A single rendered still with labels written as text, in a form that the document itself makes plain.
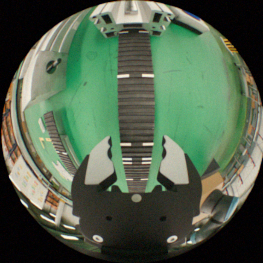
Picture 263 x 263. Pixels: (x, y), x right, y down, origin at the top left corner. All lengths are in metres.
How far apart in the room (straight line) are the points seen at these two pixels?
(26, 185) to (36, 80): 3.06
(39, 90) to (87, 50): 0.11
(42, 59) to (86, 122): 0.17
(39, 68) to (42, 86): 0.04
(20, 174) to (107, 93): 3.00
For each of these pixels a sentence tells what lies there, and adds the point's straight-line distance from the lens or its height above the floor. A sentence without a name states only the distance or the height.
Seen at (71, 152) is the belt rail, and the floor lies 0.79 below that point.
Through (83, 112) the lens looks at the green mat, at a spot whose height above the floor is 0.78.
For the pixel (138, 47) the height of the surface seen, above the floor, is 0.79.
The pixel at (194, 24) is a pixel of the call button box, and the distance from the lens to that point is 0.26.
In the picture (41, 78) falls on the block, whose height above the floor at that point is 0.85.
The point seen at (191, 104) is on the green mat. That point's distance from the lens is 0.18.
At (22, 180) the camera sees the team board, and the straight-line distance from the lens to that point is 3.08.
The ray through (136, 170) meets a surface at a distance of 0.18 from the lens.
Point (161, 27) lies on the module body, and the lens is 0.18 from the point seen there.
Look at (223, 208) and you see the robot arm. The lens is 0.46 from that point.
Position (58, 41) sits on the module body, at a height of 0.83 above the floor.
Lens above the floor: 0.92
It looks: 62 degrees down
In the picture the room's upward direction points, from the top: 176 degrees counter-clockwise
